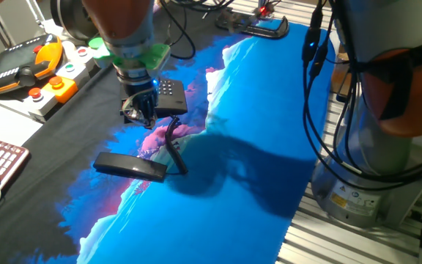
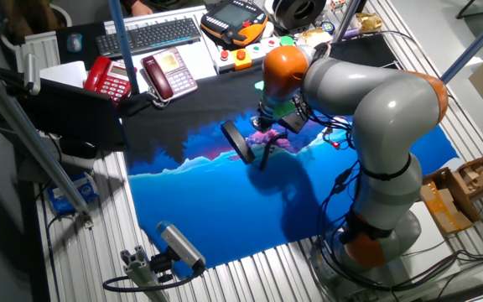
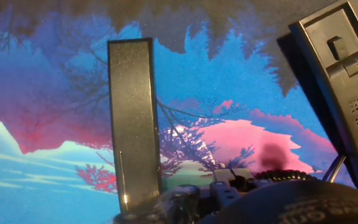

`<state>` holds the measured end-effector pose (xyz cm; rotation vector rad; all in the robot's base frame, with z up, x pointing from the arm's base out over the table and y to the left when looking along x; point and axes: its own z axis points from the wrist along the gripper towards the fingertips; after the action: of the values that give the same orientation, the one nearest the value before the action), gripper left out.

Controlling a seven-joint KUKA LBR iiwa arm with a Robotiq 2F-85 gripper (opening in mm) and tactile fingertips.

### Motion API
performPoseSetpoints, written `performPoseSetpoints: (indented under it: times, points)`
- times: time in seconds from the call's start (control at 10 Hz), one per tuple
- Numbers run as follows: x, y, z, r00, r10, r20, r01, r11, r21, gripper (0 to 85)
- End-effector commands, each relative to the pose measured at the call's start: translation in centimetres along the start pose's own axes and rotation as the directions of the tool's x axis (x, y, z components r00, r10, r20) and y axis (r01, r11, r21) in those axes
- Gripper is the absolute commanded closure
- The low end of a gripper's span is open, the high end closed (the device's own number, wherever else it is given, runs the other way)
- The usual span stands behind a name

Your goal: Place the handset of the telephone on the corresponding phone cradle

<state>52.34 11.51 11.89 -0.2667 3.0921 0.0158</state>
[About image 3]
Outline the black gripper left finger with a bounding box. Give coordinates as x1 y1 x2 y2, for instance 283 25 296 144
113 167 242 224

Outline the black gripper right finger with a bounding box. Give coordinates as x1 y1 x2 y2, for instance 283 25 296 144
233 167 275 192

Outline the black telephone handset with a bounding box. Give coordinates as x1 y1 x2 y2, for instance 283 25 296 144
106 37 163 214

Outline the black desk telephone base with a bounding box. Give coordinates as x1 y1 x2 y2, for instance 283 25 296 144
277 0 358 192

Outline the blue landscape print cloth mat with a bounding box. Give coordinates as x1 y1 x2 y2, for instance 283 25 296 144
0 0 358 224

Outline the black coiled phone cord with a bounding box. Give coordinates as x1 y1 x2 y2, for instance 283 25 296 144
253 154 347 184

